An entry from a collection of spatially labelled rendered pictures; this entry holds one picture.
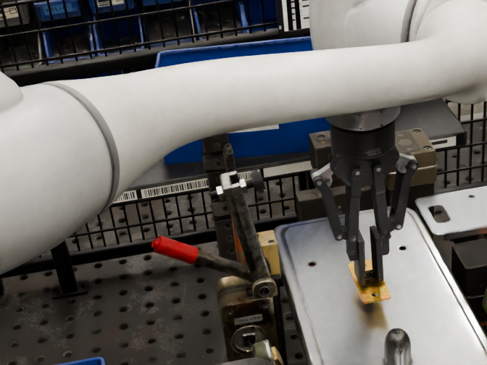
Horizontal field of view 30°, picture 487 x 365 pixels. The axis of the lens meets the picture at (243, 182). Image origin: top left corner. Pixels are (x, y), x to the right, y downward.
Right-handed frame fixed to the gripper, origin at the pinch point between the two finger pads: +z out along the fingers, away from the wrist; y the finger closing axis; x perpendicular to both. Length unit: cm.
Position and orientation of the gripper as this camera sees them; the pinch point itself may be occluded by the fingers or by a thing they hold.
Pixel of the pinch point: (367, 255)
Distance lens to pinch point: 117.8
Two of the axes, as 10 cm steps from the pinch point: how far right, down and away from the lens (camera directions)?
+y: 9.8, -1.7, 0.6
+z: 1.1, 8.4, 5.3
